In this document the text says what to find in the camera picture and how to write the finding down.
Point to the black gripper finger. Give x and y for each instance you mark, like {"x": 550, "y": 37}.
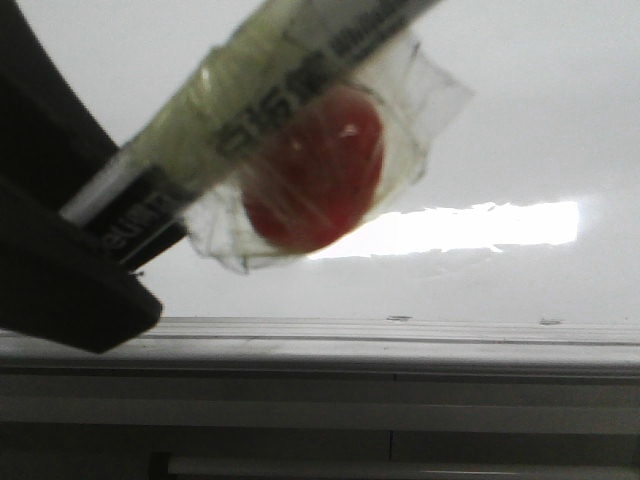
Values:
{"x": 56, "y": 283}

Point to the red magnet taped to marker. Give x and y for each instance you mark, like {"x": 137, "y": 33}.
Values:
{"x": 338, "y": 165}

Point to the white black whiteboard marker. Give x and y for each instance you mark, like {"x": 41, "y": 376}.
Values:
{"x": 285, "y": 55}

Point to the white whiteboard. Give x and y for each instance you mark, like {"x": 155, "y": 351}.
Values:
{"x": 528, "y": 211}

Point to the grey aluminium whiteboard frame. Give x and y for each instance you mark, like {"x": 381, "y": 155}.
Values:
{"x": 539, "y": 348}

